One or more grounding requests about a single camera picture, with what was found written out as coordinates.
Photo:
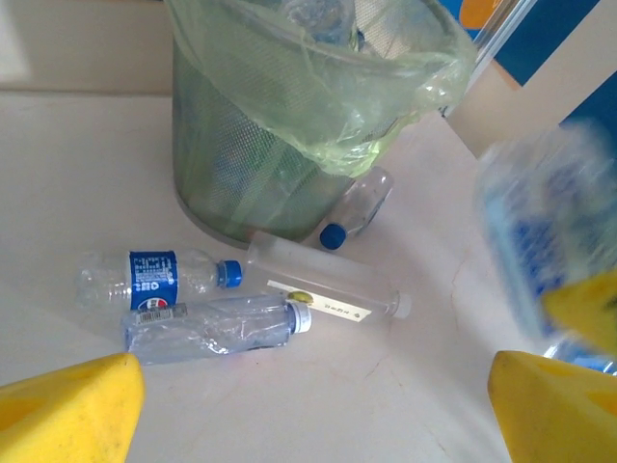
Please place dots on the aluminium frame post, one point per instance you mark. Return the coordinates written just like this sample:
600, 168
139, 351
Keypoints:
501, 24

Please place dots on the green plastic bin liner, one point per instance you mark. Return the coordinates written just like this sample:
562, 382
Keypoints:
337, 96

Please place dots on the grey mesh waste bin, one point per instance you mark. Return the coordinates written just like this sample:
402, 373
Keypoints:
231, 169

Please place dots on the unlabelled clear blue-cap bottle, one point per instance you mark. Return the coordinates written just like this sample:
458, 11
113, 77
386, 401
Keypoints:
361, 202

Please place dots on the blue-label bottle with blue cap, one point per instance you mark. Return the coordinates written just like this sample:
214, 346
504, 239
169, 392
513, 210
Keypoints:
154, 280

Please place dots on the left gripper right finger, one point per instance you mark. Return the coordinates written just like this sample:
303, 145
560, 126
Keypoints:
559, 415

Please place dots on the large clear pale-label bottle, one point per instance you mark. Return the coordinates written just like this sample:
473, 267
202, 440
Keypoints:
530, 217

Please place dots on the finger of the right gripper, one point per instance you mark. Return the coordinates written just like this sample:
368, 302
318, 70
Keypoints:
593, 308

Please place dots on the long clear plastic tube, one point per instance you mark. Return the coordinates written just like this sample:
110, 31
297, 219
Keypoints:
308, 270

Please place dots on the blue-label bottle with white cap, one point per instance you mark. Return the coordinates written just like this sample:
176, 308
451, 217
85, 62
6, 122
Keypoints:
313, 19

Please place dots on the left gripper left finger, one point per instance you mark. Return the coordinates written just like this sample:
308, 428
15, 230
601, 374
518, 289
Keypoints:
67, 415

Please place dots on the clear bottle with grey cap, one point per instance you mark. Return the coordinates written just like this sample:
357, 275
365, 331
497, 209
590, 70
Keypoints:
217, 328

